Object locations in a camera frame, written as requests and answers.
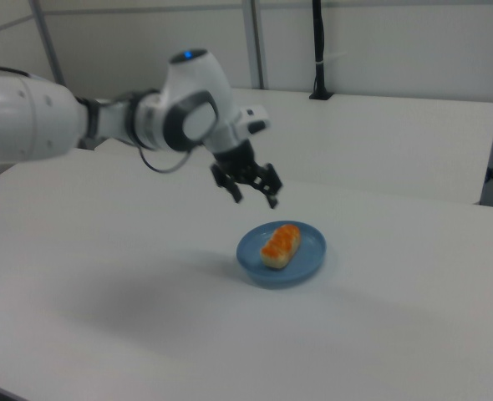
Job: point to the grey partition post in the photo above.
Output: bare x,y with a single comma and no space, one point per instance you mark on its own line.
255,42
48,42

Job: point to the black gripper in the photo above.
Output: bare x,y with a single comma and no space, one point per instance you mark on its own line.
238,160

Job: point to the orange glazed bread loaf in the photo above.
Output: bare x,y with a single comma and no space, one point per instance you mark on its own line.
281,246

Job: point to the black camera stand pole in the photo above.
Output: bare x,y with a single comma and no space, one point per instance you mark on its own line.
321,50

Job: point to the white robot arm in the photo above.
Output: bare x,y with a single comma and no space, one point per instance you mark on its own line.
104,113

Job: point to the blue round plate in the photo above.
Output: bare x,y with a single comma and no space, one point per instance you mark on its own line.
305,255

